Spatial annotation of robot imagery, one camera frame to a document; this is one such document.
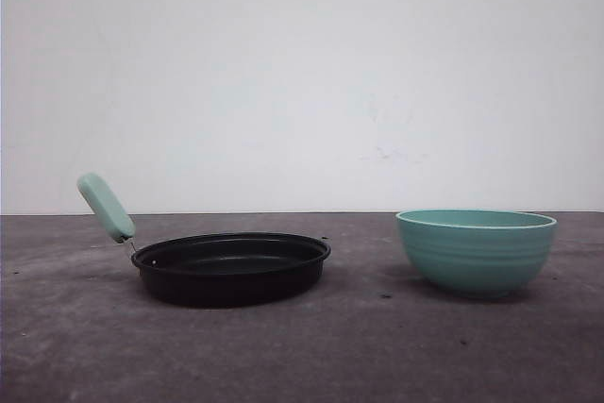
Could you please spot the black frying pan green handle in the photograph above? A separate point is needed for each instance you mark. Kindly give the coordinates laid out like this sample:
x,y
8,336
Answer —
x,y
211,271

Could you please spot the teal ceramic bowl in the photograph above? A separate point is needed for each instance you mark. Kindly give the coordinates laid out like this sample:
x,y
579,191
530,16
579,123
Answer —
x,y
477,253

